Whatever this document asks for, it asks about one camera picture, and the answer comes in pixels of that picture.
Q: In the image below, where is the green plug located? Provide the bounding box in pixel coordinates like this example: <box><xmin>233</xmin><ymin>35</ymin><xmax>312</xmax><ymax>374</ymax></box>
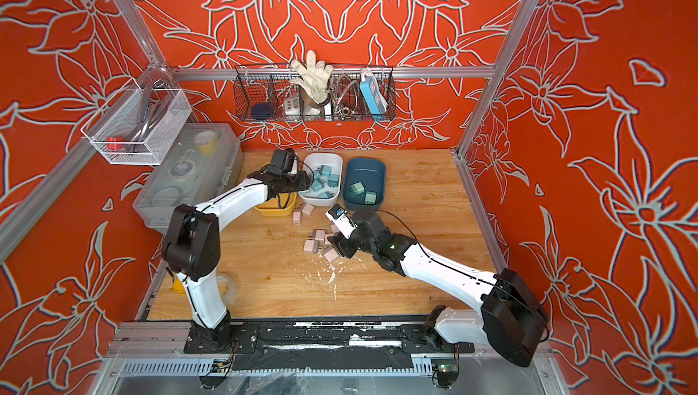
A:
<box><xmin>365</xmin><ymin>191</ymin><xmax>377</xmax><ymax>205</ymax></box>
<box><xmin>350</xmin><ymin>181</ymin><xmax>365</xmax><ymax>195</ymax></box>

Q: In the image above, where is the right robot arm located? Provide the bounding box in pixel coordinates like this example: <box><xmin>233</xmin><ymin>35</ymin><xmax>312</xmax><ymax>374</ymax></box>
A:
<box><xmin>325</xmin><ymin>204</ymin><xmax>550</xmax><ymax>368</ymax></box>

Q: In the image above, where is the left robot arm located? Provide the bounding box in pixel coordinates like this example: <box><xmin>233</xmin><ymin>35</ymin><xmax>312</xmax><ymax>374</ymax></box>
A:
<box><xmin>163</xmin><ymin>149</ymin><xmax>314</xmax><ymax>352</ymax></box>

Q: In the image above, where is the yellow storage box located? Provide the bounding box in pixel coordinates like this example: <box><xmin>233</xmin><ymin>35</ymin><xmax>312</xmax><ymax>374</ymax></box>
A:
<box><xmin>254</xmin><ymin>192</ymin><xmax>298</xmax><ymax>217</ymax></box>

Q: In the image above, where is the pink plug near yellow box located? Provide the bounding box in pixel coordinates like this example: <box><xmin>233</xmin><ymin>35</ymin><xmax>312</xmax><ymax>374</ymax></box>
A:
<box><xmin>301</xmin><ymin>203</ymin><xmax>316</xmax><ymax>217</ymax></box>

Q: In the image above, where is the white storage box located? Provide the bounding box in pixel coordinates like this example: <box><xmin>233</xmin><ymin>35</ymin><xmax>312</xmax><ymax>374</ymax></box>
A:
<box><xmin>300</xmin><ymin>152</ymin><xmax>344</xmax><ymax>207</ymax></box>

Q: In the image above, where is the dark teal storage box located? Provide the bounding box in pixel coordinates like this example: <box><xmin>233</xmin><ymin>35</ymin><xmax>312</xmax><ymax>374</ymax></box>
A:
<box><xmin>342</xmin><ymin>157</ymin><xmax>386</xmax><ymax>211</ymax></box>

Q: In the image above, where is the light blue box in basket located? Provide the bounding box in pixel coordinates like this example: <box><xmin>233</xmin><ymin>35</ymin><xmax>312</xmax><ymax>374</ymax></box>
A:
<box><xmin>359</xmin><ymin>69</ymin><xmax>388</xmax><ymax>120</ymax></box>

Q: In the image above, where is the pink plug bottom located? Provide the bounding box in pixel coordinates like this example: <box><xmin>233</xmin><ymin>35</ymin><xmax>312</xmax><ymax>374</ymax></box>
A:
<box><xmin>323</xmin><ymin>248</ymin><xmax>340</xmax><ymax>263</ymax></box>

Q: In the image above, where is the pink plug lower left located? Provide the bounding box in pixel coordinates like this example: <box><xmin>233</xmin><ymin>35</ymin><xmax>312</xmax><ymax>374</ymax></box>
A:
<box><xmin>303</xmin><ymin>239</ymin><xmax>320</xmax><ymax>254</ymax></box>

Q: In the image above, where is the white socket cube in basket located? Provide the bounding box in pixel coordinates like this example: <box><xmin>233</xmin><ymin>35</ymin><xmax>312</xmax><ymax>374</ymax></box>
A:
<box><xmin>283</xmin><ymin>93</ymin><xmax>302</xmax><ymax>120</ymax></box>

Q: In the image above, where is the clear plastic lidded container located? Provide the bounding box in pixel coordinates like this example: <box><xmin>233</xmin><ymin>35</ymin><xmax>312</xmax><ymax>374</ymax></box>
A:
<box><xmin>133</xmin><ymin>123</ymin><xmax>244</xmax><ymax>234</ymax></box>

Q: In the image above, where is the cream rubber glove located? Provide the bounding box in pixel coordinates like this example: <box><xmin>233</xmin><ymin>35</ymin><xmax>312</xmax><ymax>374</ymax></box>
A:
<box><xmin>289</xmin><ymin>50</ymin><xmax>334</xmax><ymax>105</ymax></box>

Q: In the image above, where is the clear tape roll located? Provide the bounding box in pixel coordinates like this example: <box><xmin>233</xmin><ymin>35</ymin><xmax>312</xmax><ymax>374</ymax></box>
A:
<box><xmin>216</xmin><ymin>273</ymin><xmax>237</xmax><ymax>307</ymax></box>

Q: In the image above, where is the red object in basket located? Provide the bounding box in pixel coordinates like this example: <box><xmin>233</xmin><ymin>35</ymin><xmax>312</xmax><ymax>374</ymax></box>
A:
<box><xmin>107</xmin><ymin>136</ymin><xmax>125</xmax><ymax>151</ymax></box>

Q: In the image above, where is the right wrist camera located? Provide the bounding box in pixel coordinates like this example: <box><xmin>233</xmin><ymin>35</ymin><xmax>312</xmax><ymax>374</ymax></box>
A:
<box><xmin>325</xmin><ymin>204</ymin><xmax>356</xmax><ymax>239</ymax></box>

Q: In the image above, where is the black wire wall basket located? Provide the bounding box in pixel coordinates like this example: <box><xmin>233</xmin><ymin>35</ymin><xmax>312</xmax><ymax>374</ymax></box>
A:
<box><xmin>233</xmin><ymin>61</ymin><xmax>397</xmax><ymax>122</ymax></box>

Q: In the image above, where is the white wire basket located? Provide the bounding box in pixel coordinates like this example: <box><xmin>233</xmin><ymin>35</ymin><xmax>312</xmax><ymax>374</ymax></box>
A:
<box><xmin>80</xmin><ymin>81</ymin><xmax>192</xmax><ymax>166</ymax></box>

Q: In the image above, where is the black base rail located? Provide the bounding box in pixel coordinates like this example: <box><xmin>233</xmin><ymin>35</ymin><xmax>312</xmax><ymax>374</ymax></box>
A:
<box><xmin>184</xmin><ymin>315</ymin><xmax>474</xmax><ymax>354</ymax></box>

